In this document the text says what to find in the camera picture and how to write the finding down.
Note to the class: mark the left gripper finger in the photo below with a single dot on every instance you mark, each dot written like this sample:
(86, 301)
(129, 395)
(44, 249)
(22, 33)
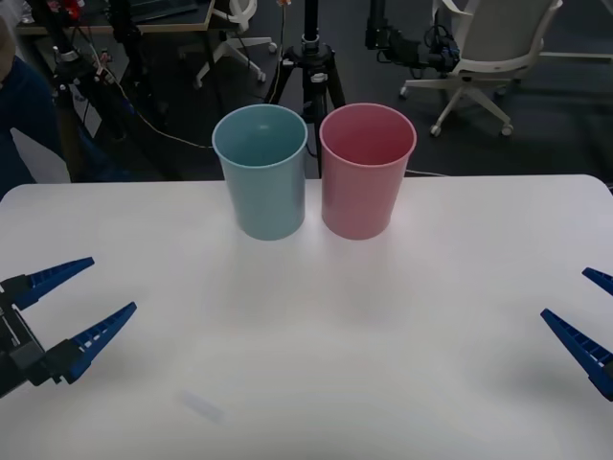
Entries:
(45, 280)
(86, 345)

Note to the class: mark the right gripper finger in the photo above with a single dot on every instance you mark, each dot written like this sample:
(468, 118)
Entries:
(601, 279)
(582, 354)

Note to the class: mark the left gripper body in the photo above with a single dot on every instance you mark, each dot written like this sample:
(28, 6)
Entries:
(21, 345)

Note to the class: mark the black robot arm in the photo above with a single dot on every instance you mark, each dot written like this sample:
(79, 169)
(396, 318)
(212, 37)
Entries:
(397, 45)

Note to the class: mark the person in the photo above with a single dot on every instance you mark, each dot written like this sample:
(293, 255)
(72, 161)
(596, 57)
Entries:
(24, 110)

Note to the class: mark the black tripod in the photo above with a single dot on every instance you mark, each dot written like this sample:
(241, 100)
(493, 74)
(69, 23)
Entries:
(103, 91)
(311, 72)

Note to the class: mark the pale blue waste bin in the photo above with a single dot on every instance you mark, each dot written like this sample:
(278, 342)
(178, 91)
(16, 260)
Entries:
(268, 201)

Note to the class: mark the pink waste bin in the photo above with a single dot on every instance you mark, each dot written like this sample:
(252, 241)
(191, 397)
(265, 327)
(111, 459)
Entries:
(359, 201)

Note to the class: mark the white office chair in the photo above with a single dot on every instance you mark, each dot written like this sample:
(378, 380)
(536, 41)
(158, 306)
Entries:
(237, 45)
(498, 43)

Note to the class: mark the desk with wooden edge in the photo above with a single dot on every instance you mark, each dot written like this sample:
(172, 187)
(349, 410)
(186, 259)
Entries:
(158, 25)

